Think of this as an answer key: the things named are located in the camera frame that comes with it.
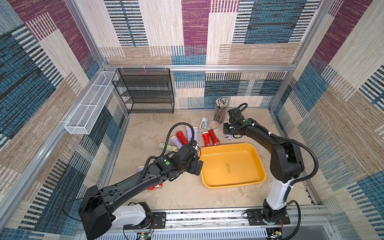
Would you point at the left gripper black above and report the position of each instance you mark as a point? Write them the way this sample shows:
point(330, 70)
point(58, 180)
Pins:
point(195, 165)

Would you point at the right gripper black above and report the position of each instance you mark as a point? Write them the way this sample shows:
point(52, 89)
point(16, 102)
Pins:
point(227, 129)

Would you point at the mint green flashlight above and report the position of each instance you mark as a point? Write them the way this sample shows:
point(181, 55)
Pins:
point(169, 148)

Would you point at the all red flashlight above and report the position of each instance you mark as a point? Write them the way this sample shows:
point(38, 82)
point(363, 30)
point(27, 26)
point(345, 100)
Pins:
point(182, 137)

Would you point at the red flashlight silver reflector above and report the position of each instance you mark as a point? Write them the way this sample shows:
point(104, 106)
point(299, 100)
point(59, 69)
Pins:
point(214, 138)

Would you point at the red flashlight white rim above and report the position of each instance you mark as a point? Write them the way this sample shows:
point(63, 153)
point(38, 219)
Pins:
point(206, 137)

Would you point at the purple flashlight yellow rim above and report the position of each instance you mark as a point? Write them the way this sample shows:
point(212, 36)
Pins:
point(175, 140)

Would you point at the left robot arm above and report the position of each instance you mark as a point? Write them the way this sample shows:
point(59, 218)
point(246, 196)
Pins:
point(102, 209)

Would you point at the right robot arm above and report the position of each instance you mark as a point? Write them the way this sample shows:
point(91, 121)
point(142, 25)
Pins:
point(286, 163)

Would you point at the white tape roll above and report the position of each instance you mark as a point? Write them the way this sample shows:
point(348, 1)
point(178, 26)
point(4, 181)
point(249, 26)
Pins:
point(213, 125)

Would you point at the light blue stapler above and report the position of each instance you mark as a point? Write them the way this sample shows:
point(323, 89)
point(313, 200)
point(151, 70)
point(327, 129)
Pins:
point(204, 123)

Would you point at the yellow plastic tray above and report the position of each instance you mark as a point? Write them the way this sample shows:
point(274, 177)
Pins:
point(231, 165)

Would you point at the black mesh shelf rack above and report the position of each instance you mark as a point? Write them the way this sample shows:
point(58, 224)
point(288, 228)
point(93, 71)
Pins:
point(145, 90)

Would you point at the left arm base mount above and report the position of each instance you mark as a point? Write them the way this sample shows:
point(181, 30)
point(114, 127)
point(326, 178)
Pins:
point(156, 221)

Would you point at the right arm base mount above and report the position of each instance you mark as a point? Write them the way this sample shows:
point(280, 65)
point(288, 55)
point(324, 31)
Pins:
point(261, 217)

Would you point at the white wire wall basket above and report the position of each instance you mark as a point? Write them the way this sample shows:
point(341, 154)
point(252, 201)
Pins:
point(87, 112)

